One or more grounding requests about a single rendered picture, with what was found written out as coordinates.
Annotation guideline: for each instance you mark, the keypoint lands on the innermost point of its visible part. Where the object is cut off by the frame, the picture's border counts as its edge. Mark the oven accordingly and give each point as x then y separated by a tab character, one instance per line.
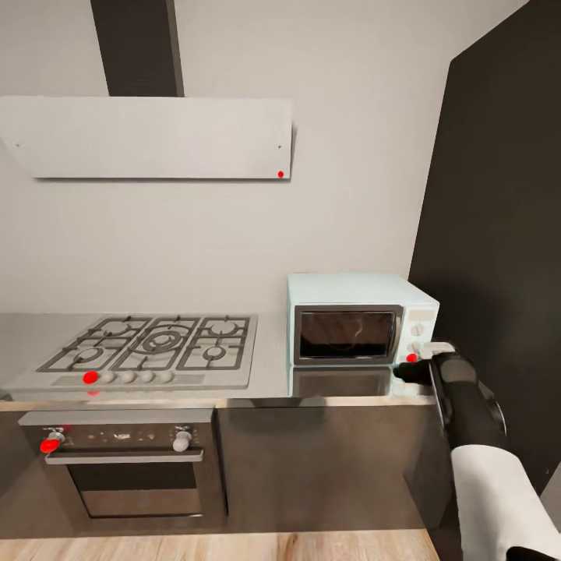
132	469

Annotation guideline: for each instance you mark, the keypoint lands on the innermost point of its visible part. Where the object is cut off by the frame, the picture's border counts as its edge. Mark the fridge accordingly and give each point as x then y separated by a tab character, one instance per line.
488	244

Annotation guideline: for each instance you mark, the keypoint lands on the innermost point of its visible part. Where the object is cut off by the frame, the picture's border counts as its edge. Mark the microwave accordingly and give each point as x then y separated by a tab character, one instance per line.
356	318

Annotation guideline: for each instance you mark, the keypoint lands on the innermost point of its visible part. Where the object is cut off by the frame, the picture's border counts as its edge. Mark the burner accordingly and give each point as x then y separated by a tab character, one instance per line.
149	352

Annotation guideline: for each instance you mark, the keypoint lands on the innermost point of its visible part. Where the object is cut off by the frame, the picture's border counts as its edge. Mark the range hood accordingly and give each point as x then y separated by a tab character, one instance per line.
147	128

